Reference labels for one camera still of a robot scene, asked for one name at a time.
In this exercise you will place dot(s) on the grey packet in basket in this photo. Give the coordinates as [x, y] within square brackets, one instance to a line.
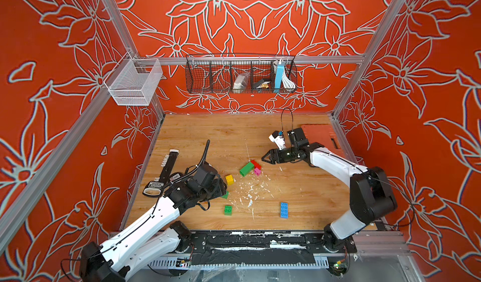
[241, 83]

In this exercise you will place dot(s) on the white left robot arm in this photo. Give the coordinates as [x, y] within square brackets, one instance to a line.
[154, 234]

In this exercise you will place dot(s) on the clear plastic wall bin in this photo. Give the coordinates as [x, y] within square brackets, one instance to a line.
[134, 84]

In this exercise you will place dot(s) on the black item in basket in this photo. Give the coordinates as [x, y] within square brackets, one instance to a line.
[263, 84]

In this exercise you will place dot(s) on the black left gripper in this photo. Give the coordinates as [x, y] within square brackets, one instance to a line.
[220, 187]

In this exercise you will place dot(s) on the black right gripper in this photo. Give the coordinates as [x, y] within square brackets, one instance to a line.
[271, 157]

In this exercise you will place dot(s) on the tall green lego brick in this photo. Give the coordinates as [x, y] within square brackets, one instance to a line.
[248, 168]

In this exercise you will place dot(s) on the blue lego brick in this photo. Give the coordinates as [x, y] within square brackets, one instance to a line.
[284, 210]

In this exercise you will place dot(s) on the green lego brick front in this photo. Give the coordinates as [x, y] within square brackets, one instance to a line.
[227, 210]

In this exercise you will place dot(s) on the red lego brick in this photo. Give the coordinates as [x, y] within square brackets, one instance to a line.
[256, 165]

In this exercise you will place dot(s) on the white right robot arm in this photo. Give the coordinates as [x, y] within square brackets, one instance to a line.
[371, 196]

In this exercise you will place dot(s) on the yellow lego brick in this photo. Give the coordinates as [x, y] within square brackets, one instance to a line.
[229, 179]

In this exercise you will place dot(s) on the black wire wall basket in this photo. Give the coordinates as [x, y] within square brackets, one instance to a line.
[216, 73]

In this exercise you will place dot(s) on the orange plastic tool case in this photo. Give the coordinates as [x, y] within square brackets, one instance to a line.
[323, 134]

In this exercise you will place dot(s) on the light blue box in basket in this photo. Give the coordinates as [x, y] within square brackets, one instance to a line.
[279, 72]

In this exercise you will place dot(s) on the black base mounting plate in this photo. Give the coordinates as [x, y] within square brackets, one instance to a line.
[262, 248]

